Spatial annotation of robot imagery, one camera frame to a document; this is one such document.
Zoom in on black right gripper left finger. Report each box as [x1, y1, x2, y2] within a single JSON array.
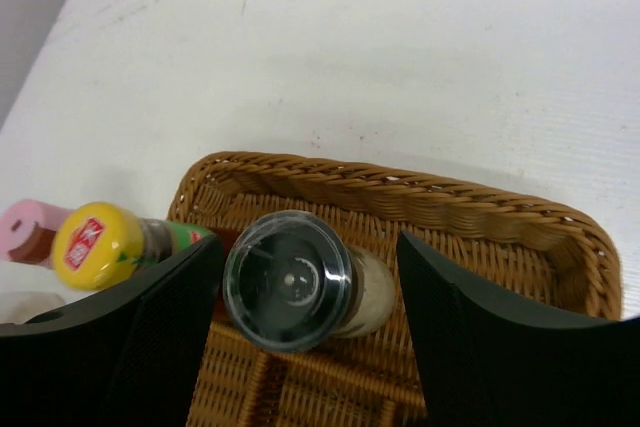
[[1, 236, 224, 426]]

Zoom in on yellow cap green label bottle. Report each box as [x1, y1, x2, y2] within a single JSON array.
[[51, 202, 240, 291]]

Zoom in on brown wicker divided basket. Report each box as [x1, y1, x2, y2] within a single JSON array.
[[168, 152, 622, 426]]

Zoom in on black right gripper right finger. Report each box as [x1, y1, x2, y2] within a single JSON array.
[[396, 232, 639, 426]]

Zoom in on black top salt grinder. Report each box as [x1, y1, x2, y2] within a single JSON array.
[[222, 210, 396, 353]]

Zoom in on yellow lid spice shaker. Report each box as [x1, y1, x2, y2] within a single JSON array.
[[1, 261, 66, 324]]

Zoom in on pink lid spice shaker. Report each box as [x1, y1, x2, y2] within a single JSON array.
[[1, 199, 72, 269]]

